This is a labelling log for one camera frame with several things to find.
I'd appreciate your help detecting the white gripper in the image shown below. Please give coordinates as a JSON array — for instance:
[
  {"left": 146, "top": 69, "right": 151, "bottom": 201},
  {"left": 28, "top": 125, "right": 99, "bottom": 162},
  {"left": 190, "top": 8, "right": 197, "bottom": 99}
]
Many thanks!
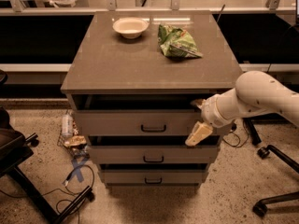
[{"left": 185, "top": 94, "right": 226, "bottom": 147}]

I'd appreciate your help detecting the grey top drawer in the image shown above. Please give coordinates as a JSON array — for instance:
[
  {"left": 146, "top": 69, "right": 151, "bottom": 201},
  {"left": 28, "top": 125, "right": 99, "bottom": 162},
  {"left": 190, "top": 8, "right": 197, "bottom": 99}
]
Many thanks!
[{"left": 74, "top": 110, "right": 203, "bottom": 136}]

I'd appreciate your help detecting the grey drawer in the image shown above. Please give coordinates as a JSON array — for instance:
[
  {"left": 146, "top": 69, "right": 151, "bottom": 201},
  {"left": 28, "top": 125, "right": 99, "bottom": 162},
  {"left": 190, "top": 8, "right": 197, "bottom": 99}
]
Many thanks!
[
  {"left": 74, "top": 110, "right": 203, "bottom": 136},
  {"left": 88, "top": 146, "right": 218, "bottom": 164},
  {"left": 99, "top": 170, "right": 207, "bottom": 185}
]

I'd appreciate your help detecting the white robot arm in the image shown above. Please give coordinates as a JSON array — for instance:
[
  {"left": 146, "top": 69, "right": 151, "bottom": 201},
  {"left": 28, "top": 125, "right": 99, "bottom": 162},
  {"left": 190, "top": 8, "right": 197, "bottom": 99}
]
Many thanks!
[{"left": 185, "top": 71, "right": 299, "bottom": 147}]

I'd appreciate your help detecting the grey middle drawer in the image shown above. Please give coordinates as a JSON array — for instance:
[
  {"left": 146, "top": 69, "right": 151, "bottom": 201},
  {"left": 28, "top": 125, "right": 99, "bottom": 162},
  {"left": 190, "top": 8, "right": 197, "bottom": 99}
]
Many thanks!
[{"left": 88, "top": 146, "right": 218, "bottom": 164}]

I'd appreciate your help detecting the grey drawer cabinet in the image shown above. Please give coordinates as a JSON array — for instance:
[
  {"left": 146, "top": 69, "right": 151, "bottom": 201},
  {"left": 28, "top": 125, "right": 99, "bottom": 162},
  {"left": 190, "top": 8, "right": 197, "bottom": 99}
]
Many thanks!
[{"left": 62, "top": 11, "right": 241, "bottom": 173}]

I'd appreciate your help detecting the grey bottom drawer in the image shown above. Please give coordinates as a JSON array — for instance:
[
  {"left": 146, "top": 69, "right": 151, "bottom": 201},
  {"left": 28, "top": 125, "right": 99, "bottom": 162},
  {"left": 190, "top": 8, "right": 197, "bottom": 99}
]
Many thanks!
[{"left": 99, "top": 170, "right": 207, "bottom": 185}]

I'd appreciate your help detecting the black stand leg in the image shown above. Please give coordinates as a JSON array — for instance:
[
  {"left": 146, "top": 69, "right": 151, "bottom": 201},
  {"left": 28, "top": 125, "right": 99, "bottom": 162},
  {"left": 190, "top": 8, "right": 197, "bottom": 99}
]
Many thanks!
[{"left": 244, "top": 119, "right": 262, "bottom": 146}]

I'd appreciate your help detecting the green chip bag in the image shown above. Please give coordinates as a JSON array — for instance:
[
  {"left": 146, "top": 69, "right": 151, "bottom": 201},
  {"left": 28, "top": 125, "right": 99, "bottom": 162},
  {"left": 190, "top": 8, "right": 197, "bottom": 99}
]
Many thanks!
[{"left": 158, "top": 24, "right": 203, "bottom": 58}]

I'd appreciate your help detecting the black chair base right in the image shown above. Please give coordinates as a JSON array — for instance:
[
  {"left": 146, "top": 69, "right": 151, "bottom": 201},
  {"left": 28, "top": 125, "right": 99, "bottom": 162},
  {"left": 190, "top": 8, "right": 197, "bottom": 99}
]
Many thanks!
[{"left": 252, "top": 144, "right": 299, "bottom": 218}]

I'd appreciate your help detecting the white bowl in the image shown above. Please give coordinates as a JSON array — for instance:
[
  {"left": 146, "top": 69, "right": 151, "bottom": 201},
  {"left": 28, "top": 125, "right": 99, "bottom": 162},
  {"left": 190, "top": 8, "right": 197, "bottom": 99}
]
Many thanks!
[{"left": 113, "top": 17, "right": 149, "bottom": 39}]

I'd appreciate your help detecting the blue tape cross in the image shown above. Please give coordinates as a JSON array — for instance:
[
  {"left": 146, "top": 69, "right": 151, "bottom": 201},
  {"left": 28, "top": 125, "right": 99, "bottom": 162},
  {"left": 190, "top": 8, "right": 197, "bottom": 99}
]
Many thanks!
[{"left": 63, "top": 158, "right": 88, "bottom": 187}]

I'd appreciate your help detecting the black chair left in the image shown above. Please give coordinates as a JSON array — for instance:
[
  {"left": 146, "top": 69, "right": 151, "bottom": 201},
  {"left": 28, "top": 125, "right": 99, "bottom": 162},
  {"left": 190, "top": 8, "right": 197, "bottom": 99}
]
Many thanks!
[{"left": 0, "top": 69, "right": 95, "bottom": 224}]

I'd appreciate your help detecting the black floor cable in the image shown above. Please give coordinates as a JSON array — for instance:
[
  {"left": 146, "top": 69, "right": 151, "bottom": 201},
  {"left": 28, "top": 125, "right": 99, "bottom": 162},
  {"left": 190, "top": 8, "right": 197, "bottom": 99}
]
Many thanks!
[{"left": 0, "top": 163, "right": 95, "bottom": 224}]

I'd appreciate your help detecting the wire basket with snacks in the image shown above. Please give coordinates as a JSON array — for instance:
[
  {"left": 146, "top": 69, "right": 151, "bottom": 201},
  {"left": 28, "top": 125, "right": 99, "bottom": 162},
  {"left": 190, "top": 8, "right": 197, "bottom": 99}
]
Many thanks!
[{"left": 57, "top": 110, "right": 89, "bottom": 159}]

